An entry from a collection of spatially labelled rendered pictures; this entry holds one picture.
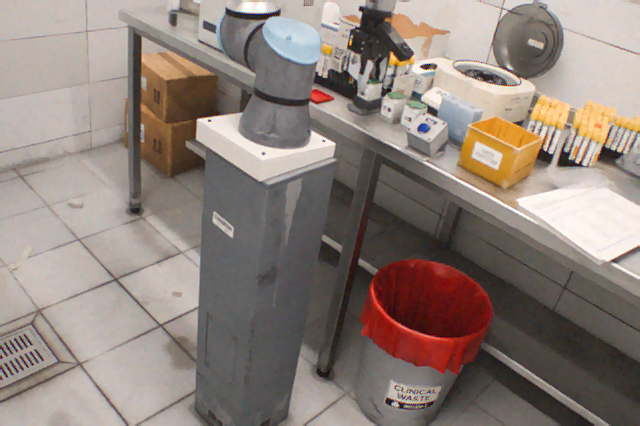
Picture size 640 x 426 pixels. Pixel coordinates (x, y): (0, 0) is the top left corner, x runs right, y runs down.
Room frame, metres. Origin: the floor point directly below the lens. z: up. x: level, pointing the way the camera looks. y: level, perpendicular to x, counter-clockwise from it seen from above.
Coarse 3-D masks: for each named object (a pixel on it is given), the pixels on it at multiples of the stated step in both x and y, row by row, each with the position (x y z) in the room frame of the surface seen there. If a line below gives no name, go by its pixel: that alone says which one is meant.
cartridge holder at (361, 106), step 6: (354, 96) 1.42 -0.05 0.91; (354, 102) 1.41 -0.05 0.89; (360, 102) 1.40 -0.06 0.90; (366, 102) 1.39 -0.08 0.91; (372, 102) 1.40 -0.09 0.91; (378, 102) 1.42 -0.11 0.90; (354, 108) 1.39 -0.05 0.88; (360, 108) 1.38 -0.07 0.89; (366, 108) 1.39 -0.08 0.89; (372, 108) 1.40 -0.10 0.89; (378, 108) 1.42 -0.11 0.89; (360, 114) 1.37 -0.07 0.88
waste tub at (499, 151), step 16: (480, 128) 1.23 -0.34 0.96; (496, 128) 1.27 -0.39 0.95; (512, 128) 1.25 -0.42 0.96; (464, 144) 1.18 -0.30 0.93; (480, 144) 1.15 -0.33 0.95; (496, 144) 1.13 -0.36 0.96; (512, 144) 1.24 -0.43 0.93; (528, 144) 1.14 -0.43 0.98; (464, 160) 1.17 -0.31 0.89; (480, 160) 1.15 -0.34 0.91; (496, 160) 1.12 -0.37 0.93; (512, 160) 1.10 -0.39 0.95; (528, 160) 1.16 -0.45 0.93; (480, 176) 1.14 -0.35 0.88; (496, 176) 1.12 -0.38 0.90; (512, 176) 1.11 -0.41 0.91
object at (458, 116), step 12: (444, 96) 1.35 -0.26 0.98; (456, 96) 1.36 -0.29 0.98; (444, 108) 1.34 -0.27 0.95; (456, 108) 1.31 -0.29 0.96; (468, 108) 1.29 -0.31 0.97; (480, 108) 1.31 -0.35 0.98; (444, 120) 1.33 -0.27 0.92; (456, 120) 1.31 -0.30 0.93; (468, 120) 1.28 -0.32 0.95; (456, 132) 1.30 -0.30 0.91; (456, 144) 1.28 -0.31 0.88
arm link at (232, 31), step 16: (240, 0) 1.16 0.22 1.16; (256, 0) 1.15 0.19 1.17; (272, 0) 1.18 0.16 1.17; (224, 16) 1.21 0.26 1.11; (240, 16) 1.14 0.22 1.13; (256, 16) 1.14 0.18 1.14; (272, 16) 1.16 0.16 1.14; (224, 32) 1.18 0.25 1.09; (240, 32) 1.14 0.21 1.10; (224, 48) 1.18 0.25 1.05; (240, 48) 1.12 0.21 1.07
